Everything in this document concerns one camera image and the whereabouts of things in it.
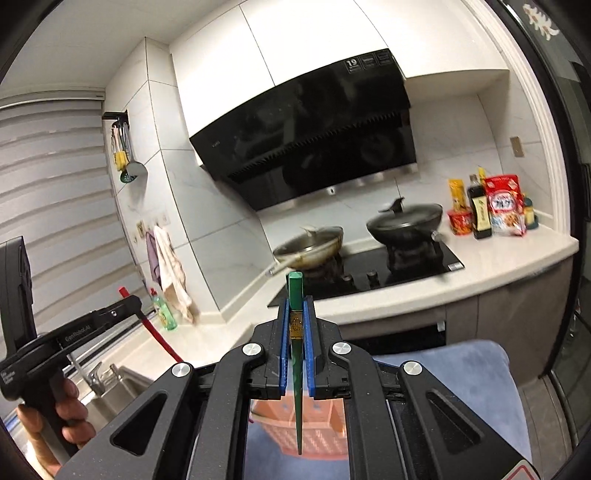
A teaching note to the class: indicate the white door sticker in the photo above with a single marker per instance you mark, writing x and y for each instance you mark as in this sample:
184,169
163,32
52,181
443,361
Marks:
541,21

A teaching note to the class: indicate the red cereal bag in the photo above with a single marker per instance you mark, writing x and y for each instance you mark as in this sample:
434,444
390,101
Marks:
505,207

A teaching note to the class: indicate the black gas stove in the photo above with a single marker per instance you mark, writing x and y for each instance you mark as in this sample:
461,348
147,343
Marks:
415,270

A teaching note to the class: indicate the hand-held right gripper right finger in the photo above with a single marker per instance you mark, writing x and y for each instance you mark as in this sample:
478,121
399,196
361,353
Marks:
310,364

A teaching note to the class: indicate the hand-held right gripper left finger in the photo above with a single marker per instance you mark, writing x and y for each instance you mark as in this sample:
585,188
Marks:
283,364

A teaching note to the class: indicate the red instant noodle cup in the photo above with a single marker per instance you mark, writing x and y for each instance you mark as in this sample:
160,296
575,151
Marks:
460,224

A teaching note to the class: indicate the person's left hand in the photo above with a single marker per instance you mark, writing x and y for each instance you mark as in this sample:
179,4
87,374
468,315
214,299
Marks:
76,415

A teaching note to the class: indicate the black wall utensil rack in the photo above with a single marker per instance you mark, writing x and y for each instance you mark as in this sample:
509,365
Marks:
115,117

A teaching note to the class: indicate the black wok with lid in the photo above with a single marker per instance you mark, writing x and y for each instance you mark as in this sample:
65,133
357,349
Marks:
406,226

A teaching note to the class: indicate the tan wall outlet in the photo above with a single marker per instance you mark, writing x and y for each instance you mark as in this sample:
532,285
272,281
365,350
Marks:
140,230

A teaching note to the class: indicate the yellow snack packet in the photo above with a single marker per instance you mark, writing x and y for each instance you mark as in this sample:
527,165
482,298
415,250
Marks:
457,196

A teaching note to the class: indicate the dark soy sauce bottle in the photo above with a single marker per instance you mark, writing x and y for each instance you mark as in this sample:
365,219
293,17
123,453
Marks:
480,217

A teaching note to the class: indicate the steel wok with lid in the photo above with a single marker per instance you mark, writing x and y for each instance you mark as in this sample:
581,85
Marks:
314,254

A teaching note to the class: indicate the grey window blind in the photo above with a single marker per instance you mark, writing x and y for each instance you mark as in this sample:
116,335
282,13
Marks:
60,184

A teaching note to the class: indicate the purple hanging cloth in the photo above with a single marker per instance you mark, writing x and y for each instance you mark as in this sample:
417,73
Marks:
152,258

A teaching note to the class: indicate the glass sliding door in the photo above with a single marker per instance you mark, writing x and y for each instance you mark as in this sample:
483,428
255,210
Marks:
568,230

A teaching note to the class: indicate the pink utensil basket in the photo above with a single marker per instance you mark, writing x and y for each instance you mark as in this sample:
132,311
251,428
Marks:
323,429

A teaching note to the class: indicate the blue fluffy mat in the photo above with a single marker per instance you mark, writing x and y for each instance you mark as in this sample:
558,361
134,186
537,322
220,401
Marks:
452,378

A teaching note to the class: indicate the steel ladle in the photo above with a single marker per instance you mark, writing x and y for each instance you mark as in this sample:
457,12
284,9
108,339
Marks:
136,168

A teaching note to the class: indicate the steel sink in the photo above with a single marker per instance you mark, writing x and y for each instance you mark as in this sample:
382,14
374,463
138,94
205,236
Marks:
122,392

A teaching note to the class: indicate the yellow hanging brush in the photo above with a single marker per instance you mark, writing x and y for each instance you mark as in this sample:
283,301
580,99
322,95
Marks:
120,159

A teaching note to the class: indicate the green hanging skimmer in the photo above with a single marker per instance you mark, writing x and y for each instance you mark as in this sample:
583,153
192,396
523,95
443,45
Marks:
125,177

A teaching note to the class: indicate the small yellow condiment jar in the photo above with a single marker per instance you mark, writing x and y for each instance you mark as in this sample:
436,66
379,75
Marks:
530,214

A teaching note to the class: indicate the white hanging towel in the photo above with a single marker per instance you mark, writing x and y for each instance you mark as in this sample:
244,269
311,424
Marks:
173,277

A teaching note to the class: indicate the grey base cabinet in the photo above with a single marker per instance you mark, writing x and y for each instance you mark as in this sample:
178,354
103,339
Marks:
508,304

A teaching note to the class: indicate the chrome faucet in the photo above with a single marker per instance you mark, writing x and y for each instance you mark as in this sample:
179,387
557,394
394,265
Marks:
94,376

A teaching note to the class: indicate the brown wall switch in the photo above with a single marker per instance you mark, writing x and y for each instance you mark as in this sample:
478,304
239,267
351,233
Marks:
517,147

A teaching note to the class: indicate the green dish soap bottle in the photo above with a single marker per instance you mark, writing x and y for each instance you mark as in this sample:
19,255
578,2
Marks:
166,316

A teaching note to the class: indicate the green chopstick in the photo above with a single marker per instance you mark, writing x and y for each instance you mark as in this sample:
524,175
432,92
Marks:
298,415

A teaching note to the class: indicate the black range hood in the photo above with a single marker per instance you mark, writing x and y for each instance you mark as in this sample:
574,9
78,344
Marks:
300,129

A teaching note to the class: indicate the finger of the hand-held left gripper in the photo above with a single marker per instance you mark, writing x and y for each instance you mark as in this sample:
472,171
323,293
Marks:
106,316

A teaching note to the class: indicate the white wall outlet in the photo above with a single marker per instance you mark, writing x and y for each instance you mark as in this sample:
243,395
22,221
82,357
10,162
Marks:
165,219

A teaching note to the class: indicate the red chopstick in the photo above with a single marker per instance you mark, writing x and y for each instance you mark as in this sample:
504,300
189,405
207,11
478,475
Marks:
159,339

